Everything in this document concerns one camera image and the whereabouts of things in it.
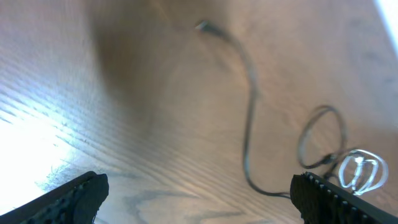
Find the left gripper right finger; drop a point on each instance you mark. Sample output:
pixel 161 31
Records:
pixel 320 201

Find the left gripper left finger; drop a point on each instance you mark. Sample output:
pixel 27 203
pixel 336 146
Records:
pixel 75 202

